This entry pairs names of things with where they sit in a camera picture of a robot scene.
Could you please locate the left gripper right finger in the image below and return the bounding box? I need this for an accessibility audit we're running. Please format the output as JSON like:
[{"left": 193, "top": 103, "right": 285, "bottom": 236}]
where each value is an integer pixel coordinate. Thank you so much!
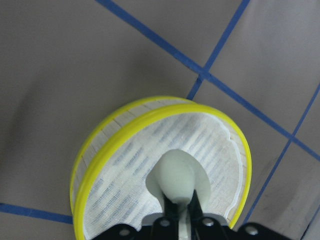
[{"left": 187, "top": 190, "right": 203, "bottom": 225}]

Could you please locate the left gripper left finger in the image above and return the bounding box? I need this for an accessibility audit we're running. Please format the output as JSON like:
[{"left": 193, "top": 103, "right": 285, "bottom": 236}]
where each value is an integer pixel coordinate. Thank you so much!
[{"left": 162, "top": 193, "right": 180, "bottom": 225}]

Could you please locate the white steamed bun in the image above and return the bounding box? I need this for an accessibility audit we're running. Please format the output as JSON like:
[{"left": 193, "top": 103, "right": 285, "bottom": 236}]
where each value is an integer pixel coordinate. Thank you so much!
[{"left": 146, "top": 149, "right": 195, "bottom": 205}]

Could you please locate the yellow bamboo steamer basket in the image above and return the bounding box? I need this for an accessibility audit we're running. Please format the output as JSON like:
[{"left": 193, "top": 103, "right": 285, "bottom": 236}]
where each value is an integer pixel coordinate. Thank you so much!
[{"left": 69, "top": 96, "right": 252, "bottom": 240}]

